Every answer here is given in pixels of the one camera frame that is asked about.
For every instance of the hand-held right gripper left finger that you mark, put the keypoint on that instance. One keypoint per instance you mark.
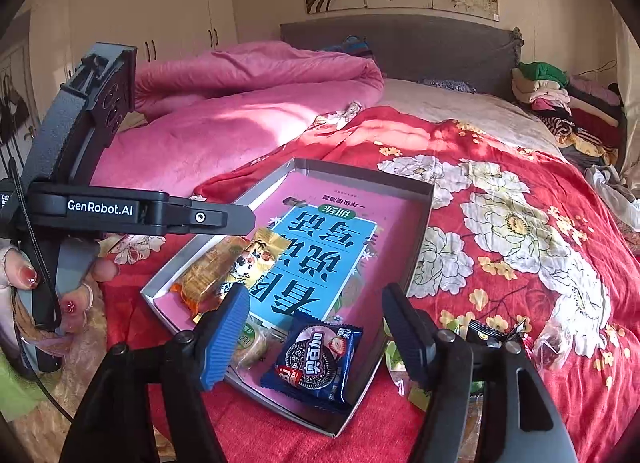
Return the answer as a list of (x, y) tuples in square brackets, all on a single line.
[(227, 338)]

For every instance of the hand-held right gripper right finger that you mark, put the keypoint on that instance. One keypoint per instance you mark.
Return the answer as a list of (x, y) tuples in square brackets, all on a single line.
[(405, 328)]

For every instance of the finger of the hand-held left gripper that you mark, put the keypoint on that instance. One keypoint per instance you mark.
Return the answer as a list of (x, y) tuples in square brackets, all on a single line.
[(220, 217)]

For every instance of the round pastry with green label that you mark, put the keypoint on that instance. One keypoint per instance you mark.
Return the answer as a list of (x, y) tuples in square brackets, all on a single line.
[(255, 345)]

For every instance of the green snack packet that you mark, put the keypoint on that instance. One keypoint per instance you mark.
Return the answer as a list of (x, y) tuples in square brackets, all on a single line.
[(395, 358), (422, 395)]

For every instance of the yellow cartoon snack packet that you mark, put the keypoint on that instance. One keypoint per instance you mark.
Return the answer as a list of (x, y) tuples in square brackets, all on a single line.
[(252, 255)]

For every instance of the orange cracker packet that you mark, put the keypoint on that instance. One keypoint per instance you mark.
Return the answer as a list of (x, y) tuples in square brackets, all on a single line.
[(205, 275)]

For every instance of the brown chocolate bar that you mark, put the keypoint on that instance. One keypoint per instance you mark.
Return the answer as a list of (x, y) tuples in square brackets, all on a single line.
[(487, 333)]

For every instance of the blue cookie packet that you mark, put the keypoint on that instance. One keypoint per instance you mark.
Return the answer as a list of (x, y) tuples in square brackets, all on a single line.
[(315, 368)]

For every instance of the grey shallow cardboard box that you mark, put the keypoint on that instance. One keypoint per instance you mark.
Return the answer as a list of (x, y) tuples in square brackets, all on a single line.
[(360, 180)]

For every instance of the clear reddish candy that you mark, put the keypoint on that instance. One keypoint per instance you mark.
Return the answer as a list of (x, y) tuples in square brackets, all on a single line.
[(552, 343)]

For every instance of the person's left hand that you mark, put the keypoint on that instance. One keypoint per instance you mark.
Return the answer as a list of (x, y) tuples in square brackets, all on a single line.
[(15, 268)]

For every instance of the dark patterned panel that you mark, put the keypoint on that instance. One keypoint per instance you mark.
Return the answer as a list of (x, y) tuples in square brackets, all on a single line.
[(12, 103)]

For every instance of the pink and blue workbook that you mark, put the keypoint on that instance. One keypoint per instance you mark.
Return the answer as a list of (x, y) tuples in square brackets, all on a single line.
[(320, 238)]

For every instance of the pink fleece blanket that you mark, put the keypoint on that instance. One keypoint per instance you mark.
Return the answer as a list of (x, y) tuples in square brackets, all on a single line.
[(225, 103)]

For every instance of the red floral quilt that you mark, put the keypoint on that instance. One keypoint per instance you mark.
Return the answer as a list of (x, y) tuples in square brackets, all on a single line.
[(500, 253)]

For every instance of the beige plush blanket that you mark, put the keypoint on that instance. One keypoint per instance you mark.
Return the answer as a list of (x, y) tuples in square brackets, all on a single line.
[(87, 358)]

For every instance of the white wardrobe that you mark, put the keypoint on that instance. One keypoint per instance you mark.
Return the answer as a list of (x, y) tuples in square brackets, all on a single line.
[(140, 3)]

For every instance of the green cloth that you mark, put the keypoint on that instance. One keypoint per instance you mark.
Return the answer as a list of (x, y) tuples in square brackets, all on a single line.
[(17, 388)]

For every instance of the beige bed sheet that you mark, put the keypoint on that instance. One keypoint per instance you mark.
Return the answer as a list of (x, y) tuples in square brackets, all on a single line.
[(450, 108)]

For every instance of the grey patterned cloth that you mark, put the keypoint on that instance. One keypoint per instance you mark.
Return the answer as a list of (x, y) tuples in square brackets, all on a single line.
[(450, 85)]

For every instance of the grey upholstered headboard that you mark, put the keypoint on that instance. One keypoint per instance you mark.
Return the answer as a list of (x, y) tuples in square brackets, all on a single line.
[(400, 43)]

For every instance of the pile of folded clothes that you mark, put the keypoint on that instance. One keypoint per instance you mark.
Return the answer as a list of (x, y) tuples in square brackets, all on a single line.
[(575, 113)]

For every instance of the white curtain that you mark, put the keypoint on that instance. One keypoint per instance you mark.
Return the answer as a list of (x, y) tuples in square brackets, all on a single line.
[(627, 58)]

